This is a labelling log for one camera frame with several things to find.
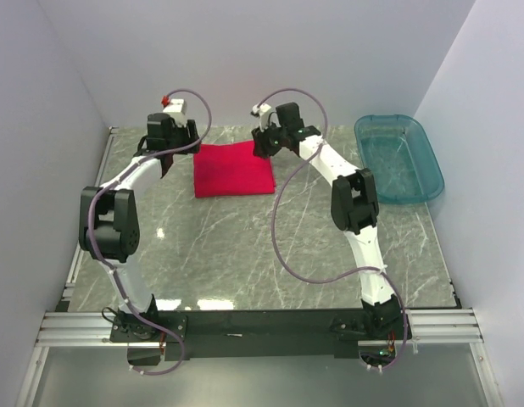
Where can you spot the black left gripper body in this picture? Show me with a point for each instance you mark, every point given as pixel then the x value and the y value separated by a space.
pixel 182 136

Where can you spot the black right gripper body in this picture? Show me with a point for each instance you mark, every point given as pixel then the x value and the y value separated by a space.
pixel 270 141

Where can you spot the red t shirt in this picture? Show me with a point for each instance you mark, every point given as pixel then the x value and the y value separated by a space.
pixel 231 170

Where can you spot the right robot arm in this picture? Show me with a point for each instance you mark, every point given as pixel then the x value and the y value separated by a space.
pixel 354 205

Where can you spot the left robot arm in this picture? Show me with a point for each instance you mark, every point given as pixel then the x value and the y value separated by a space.
pixel 109 227

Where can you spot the teal plastic bin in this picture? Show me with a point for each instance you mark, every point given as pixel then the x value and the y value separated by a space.
pixel 398 152

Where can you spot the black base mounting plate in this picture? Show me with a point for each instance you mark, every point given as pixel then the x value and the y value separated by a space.
pixel 279 332

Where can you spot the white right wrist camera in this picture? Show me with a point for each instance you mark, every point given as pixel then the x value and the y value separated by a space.
pixel 262 112

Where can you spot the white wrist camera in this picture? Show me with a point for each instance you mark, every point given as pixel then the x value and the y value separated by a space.
pixel 176 108
pixel 262 112

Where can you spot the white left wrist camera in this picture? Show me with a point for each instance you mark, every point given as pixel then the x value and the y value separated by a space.
pixel 176 108

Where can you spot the aluminium frame rail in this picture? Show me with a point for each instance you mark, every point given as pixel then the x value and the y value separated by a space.
pixel 90 330

